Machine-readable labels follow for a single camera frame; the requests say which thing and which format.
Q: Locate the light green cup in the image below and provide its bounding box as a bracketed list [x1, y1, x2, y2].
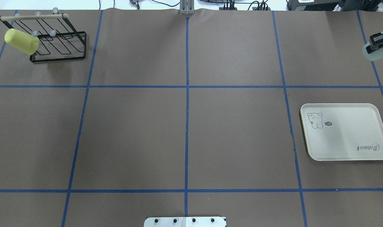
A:
[362, 31, 383, 61]

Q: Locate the cream rabbit tray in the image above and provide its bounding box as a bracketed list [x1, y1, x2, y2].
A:
[300, 103, 383, 161]

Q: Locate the yellow cup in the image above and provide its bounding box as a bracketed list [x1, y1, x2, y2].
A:
[4, 28, 39, 55]

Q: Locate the aluminium frame post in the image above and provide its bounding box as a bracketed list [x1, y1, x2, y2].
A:
[179, 0, 195, 15]

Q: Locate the white central robot pedestal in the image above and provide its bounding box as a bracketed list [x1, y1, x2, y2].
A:
[143, 216, 227, 227]

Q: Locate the black wire cup rack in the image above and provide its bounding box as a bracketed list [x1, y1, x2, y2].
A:
[0, 7, 87, 63]

